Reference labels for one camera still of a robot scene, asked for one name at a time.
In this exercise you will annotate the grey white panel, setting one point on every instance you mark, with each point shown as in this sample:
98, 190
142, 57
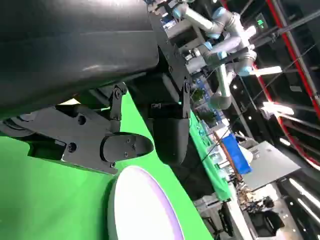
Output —
270, 165

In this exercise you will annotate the red ceiling pipe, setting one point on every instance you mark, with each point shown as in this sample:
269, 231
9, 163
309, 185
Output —
293, 50

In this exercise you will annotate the lilac plate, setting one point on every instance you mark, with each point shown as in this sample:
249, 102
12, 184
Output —
140, 205

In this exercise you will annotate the green covered background table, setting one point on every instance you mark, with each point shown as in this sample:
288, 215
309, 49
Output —
215, 175

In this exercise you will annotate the blue bin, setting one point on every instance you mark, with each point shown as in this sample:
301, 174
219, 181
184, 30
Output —
235, 155

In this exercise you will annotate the black drape cloth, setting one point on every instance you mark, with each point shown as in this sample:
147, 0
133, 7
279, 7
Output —
190, 175

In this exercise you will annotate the green table cloth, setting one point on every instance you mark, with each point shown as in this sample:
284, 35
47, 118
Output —
50, 200

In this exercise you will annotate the white desk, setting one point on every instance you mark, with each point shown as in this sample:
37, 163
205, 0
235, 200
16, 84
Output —
238, 212

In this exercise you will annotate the green exit sign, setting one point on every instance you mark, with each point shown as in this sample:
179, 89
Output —
260, 23

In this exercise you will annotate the black office chair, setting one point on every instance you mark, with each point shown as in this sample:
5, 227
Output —
267, 222

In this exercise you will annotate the black desk chair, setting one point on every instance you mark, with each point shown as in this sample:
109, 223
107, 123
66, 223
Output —
226, 220

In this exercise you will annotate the green potted plant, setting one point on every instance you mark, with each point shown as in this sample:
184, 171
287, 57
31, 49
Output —
198, 94

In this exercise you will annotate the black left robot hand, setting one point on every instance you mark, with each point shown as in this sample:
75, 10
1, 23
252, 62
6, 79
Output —
75, 50

